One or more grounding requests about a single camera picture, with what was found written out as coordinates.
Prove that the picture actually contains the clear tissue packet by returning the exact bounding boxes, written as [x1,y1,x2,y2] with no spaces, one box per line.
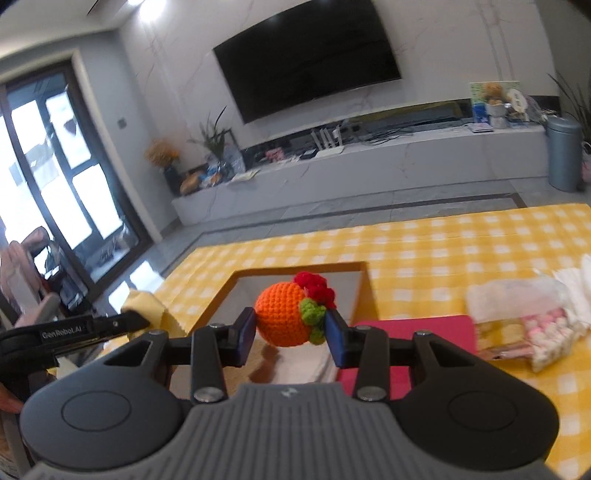
[465,272,573,324]

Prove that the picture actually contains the brown bread shaped plush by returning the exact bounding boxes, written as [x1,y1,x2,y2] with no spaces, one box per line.
[179,171,204,195]

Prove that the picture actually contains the white marble tv console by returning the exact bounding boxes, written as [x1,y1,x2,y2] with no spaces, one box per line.
[171,122,561,227]

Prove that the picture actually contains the yellow checked cloth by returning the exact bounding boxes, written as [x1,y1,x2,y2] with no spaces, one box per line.
[154,203,591,480]

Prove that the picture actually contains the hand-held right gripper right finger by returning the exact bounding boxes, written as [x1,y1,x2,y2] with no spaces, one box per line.
[324,309,476,401]

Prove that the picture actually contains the storage box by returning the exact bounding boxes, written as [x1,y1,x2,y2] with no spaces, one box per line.
[198,261,375,384]

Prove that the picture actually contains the orange crochet ball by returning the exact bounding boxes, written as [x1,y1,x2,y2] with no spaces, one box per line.
[254,271,337,348]

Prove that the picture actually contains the grey blue trash can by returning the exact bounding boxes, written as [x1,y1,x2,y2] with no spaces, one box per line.
[546,115,583,192]

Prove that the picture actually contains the dark vase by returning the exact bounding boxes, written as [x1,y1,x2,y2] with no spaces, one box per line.
[164,166,184,195]

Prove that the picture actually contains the tall leafy plant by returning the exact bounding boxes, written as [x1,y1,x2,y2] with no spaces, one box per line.
[547,69,591,131]

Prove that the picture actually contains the black wall television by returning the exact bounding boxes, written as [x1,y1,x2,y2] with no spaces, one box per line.
[212,0,402,124]

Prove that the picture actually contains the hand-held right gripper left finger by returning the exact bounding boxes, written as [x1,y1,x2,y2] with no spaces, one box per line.
[104,307,258,402]

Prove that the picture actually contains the pink white marshmallow bag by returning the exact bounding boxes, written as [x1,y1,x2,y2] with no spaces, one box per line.
[475,307,591,372]

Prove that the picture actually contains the person's left hand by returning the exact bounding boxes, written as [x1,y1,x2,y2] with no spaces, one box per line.
[0,385,25,413]

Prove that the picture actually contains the teddy bear picture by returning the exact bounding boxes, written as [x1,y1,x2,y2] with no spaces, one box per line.
[468,80,523,125]

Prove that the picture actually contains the green potted plant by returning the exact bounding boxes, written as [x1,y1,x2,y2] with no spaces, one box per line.
[189,106,234,163]

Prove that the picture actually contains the white router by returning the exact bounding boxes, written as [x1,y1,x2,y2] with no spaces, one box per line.
[309,124,345,156]

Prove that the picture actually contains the yellow dried flowers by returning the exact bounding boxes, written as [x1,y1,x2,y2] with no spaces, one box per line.
[145,138,181,169]

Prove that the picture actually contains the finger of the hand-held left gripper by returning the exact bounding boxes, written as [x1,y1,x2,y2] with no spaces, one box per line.
[90,310,152,345]

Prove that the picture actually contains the dark framed glass door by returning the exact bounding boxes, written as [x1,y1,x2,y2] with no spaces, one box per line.
[0,60,155,305]

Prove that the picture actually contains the yellow soft cloth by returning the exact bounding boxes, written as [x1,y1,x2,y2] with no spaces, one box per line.
[121,290,188,337]

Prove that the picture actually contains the clear plastic bag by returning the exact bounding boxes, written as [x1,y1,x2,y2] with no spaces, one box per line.
[222,143,246,174]

